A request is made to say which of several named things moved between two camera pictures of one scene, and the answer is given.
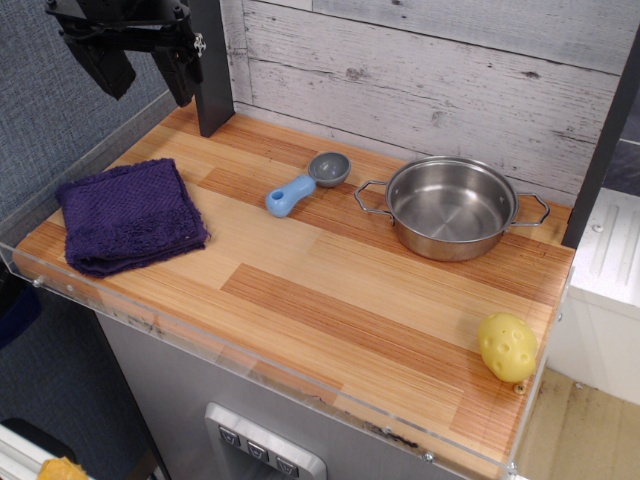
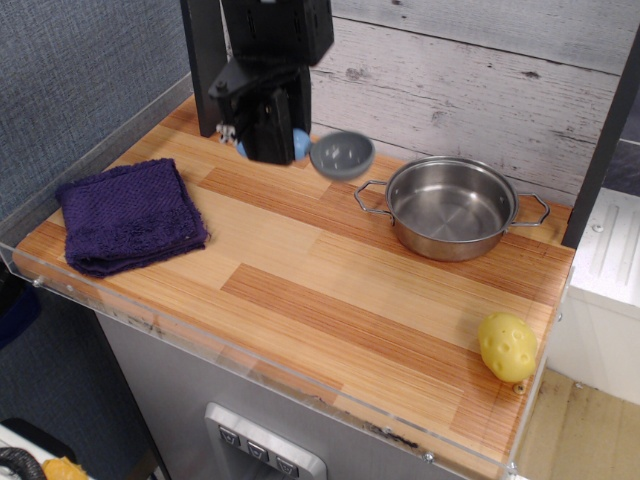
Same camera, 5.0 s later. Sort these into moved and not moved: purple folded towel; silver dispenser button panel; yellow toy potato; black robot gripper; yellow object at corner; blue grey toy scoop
Moved: blue grey toy scoop; black robot gripper
Not moved: yellow object at corner; purple folded towel; yellow toy potato; silver dispenser button panel
